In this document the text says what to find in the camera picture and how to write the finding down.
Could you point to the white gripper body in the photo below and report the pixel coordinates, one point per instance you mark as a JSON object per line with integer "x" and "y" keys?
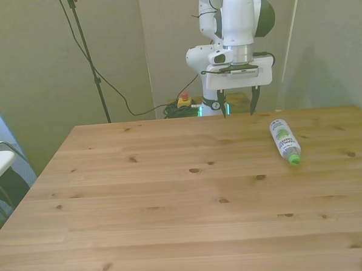
{"x": 239, "y": 82}

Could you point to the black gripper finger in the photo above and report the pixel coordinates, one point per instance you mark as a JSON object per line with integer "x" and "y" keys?
{"x": 222, "y": 106}
{"x": 254, "y": 102}

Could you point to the water bottle with green cap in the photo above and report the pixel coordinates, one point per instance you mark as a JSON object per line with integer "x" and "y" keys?
{"x": 282, "y": 136}

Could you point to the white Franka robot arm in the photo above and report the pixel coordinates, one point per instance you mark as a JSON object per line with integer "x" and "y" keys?
{"x": 238, "y": 17}

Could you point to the black tripod stand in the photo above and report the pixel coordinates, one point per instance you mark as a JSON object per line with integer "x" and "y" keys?
{"x": 87, "y": 52}

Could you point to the yellow emergency stop button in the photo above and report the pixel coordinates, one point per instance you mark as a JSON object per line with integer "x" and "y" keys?
{"x": 183, "y": 102}

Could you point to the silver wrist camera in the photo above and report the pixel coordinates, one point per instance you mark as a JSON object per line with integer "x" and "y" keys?
{"x": 243, "y": 73}

